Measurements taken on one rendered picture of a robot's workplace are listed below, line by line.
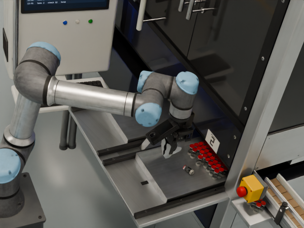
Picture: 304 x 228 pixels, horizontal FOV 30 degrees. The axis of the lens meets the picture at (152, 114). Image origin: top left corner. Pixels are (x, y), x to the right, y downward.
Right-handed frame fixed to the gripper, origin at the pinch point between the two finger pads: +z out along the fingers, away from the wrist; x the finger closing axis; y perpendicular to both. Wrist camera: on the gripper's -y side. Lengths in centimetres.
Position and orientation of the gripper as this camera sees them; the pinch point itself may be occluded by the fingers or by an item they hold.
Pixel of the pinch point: (164, 155)
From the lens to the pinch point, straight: 205.2
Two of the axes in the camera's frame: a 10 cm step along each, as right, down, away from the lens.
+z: -1.6, 7.5, 6.4
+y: 8.7, -2.0, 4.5
